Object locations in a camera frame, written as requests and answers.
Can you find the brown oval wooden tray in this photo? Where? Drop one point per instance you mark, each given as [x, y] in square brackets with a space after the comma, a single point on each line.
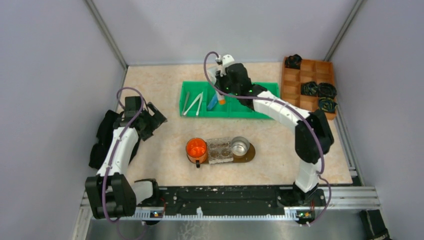
[243, 159]

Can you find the white toothbrush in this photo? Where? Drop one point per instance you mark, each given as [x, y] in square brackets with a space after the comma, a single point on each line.
[192, 105]
[200, 99]

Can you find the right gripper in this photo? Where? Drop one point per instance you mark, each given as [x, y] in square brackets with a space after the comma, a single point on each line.
[230, 81]

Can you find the orange mug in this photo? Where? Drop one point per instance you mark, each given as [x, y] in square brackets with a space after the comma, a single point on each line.
[197, 151]

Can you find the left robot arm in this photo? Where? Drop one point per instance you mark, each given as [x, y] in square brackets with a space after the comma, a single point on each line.
[119, 135]

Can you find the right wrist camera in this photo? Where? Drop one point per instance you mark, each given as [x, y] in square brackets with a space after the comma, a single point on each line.
[224, 61]

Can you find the clear glass cup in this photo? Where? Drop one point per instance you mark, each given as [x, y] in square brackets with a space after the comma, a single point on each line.
[219, 150]

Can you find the grey toothbrush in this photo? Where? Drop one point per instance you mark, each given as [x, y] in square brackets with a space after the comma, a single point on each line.
[185, 103]

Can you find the rolled dark sock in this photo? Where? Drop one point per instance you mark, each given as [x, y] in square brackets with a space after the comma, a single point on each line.
[326, 90]
[309, 89]
[293, 62]
[327, 105]

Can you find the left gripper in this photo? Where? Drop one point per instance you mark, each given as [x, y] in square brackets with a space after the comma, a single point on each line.
[149, 118]

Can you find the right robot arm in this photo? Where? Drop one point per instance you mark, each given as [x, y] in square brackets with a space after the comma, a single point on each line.
[312, 134]

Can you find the blue toothpaste tube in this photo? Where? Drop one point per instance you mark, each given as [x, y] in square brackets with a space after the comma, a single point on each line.
[212, 103]

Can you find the green divided plastic bin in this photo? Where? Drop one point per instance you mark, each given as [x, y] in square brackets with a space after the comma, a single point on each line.
[231, 109]

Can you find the wooden compartment box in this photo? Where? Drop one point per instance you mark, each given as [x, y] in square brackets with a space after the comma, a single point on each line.
[311, 70]

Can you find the steel cup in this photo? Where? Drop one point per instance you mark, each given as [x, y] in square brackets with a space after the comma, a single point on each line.
[239, 146]

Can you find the white toothpaste tube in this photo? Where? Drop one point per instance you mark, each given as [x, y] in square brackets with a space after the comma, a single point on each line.
[221, 99]

